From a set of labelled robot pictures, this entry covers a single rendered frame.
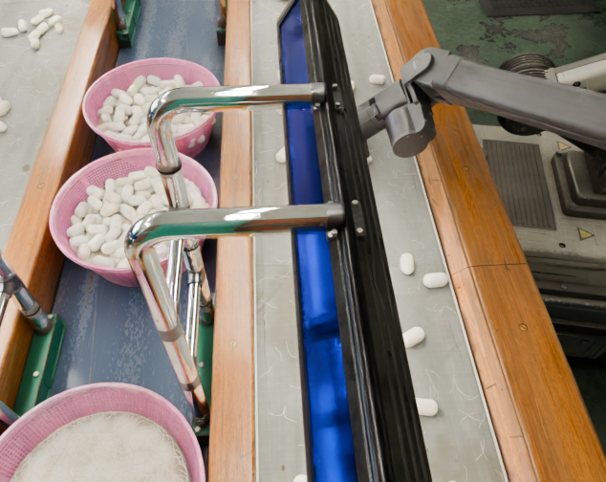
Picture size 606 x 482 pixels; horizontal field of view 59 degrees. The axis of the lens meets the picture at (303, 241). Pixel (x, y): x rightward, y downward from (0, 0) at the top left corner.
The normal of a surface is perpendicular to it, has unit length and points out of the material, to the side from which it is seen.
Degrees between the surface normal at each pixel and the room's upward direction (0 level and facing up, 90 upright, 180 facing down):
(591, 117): 48
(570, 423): 0
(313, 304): 58
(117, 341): 0
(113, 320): 0
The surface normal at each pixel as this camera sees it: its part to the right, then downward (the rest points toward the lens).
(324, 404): -0.84, -0.29
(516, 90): -0.65, -0.36
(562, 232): 0.02, -0.62
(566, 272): -0.13, 0.78
